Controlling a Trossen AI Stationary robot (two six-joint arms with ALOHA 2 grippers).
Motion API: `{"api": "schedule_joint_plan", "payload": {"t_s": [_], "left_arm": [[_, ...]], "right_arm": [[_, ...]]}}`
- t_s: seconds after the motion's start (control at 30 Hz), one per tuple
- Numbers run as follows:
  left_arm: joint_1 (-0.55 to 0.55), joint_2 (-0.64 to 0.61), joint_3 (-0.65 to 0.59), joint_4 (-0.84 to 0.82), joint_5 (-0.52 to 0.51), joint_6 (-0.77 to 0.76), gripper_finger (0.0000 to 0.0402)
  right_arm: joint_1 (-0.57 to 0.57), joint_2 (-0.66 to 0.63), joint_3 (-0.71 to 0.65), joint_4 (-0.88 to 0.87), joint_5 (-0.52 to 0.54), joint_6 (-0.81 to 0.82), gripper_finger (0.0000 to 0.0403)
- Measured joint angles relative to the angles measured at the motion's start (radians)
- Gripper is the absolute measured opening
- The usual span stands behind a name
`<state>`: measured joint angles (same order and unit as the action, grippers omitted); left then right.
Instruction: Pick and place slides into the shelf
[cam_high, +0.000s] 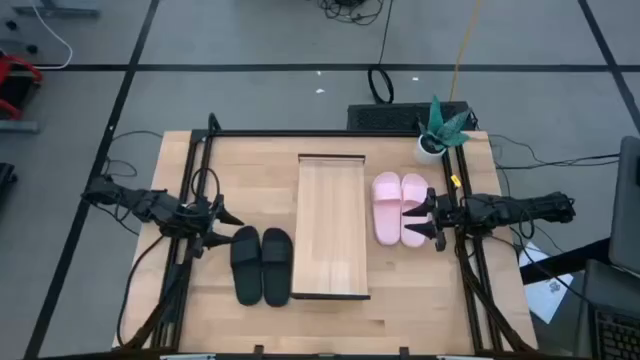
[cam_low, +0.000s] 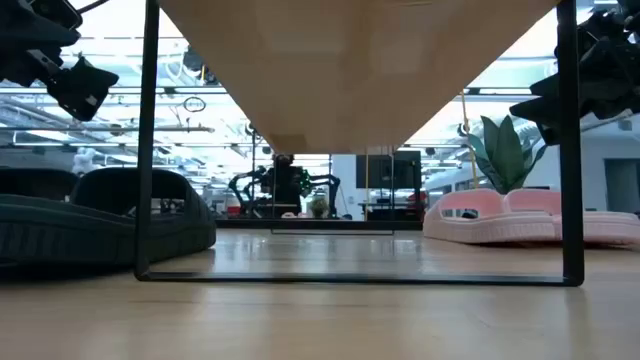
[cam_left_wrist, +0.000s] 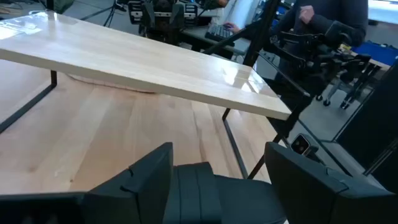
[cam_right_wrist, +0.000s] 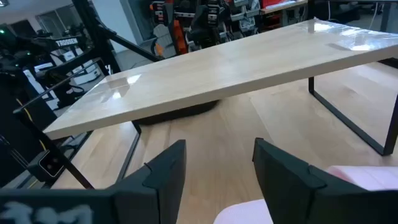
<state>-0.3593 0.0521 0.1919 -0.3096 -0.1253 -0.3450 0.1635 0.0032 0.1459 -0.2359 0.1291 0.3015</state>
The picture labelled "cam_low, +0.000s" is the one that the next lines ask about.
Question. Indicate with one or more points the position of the black rubber slide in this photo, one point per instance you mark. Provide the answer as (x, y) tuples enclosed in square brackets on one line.
[(100, 235)]

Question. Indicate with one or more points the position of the black ceiling-hung equipment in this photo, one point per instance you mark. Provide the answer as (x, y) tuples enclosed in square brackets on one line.
[(197, 62)]

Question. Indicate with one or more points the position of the black background robot arm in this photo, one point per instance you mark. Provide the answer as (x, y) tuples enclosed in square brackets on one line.
[(245, 187), (327, 187)]

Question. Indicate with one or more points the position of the black background desk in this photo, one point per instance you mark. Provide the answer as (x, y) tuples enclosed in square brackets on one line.
[(395, 212)]

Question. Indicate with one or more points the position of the black background monitor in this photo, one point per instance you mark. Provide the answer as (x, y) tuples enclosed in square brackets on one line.
[(385, 170)]

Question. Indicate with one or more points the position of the green plant in white pot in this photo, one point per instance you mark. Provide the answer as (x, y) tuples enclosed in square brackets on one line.
[(502, 155)]

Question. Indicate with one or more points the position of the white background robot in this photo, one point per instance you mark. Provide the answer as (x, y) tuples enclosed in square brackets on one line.
[(82, 160)]

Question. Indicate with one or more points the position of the black background stand pole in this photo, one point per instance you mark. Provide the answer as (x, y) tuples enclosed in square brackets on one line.
[(253, 170)]

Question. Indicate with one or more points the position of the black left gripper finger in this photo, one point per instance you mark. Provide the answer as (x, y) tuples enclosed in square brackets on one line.
[(85, 90)]

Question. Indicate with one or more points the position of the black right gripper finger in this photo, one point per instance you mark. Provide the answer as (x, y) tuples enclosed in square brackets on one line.
[(545, 115), (546, 86)]

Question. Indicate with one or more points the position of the red background bin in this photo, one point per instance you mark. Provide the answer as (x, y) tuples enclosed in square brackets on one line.
[(233, 211)]

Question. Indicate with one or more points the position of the thin yellow vertical pole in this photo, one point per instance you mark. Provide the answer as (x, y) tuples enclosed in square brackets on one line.
[(367, 185)]

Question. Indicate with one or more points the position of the wooden shelf with black frame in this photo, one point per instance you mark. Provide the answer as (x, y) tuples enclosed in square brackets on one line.
[(350, 75)]

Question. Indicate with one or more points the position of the small background potted plant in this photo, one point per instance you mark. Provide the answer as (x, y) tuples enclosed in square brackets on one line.
[(319, 206)]

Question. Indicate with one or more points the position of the person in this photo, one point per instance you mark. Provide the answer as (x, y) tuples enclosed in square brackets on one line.
[(286, 185)]

